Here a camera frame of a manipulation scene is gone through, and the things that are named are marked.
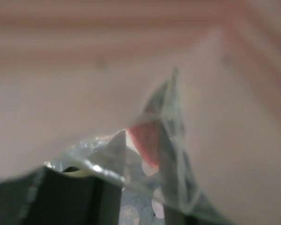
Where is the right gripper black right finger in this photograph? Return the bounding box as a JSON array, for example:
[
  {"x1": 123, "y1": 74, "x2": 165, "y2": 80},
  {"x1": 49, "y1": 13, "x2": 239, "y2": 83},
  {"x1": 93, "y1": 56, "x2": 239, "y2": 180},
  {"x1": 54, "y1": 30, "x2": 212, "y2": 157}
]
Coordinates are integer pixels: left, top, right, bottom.
[{"x1": 158, "y1": 131, "x2": 227, "y2": 225}]

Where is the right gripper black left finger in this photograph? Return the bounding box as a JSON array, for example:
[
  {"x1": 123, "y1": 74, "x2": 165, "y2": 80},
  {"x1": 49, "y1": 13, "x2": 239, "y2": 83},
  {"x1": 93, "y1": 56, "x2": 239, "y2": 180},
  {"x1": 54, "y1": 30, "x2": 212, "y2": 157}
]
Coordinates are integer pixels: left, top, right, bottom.
[{"x1": 0, "y1": 167, "x2": 121, "y2": 225}]

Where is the clear zip top bag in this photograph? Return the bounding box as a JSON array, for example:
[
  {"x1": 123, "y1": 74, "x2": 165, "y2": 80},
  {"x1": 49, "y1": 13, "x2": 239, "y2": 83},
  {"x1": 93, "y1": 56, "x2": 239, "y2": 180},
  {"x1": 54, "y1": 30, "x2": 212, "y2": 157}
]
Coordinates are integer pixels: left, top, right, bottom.
[{"x1": 0, "y1": 0, "x2": 281, "y2": 225}]

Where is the fake watermelon slice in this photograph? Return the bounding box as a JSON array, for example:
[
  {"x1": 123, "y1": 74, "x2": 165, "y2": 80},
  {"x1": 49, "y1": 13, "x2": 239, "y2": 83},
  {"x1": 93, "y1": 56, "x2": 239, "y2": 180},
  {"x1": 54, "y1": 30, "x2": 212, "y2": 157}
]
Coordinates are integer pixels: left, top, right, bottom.
[{"x1": 126, "y1": 121, "x2": 161, "y2": 168}]

